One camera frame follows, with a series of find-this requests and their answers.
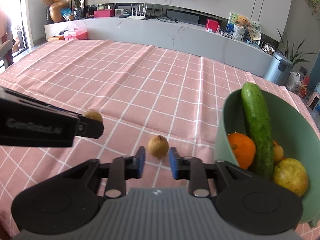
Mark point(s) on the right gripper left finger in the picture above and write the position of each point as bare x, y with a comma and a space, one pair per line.
119, 171

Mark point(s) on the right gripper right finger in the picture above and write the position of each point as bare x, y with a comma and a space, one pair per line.
193, 170

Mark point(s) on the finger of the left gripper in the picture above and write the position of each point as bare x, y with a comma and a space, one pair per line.
91, 128

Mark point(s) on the brown longan fruit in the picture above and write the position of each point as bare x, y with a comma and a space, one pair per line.
158, 146
94, 116

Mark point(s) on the orange tangerine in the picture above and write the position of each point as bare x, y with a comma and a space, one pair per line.
243, 149

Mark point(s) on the pink checked tablecloth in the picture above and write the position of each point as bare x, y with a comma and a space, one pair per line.
140, 91

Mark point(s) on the green cucumber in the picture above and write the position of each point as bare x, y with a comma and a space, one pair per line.
258, 125

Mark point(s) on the small yellow fruit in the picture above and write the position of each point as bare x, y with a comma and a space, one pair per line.
278, 152

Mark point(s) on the pink storage box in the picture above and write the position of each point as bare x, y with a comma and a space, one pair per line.
75, 33

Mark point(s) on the green plastic bowl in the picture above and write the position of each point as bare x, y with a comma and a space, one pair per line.
289, 129

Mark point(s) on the brown ceramic vase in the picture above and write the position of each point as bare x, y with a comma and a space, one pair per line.
55, 10

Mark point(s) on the white wifi router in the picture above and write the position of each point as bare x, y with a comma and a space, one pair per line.
138, 12

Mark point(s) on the grey metal trash bin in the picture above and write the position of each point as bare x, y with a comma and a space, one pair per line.
279, 69

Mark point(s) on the red box on counter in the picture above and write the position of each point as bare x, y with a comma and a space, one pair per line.
212, 25

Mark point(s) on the teddy bear gift bag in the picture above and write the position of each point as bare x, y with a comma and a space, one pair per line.
244, 29

